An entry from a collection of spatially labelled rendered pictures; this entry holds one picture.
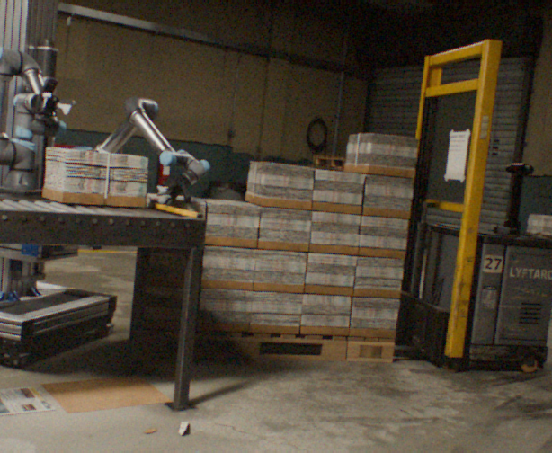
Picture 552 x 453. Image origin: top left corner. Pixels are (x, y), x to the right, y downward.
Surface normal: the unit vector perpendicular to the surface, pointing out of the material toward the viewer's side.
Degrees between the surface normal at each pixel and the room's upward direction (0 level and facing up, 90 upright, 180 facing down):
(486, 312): 90
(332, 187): 90
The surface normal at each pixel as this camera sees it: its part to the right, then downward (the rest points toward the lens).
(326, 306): 0.25, 0.10
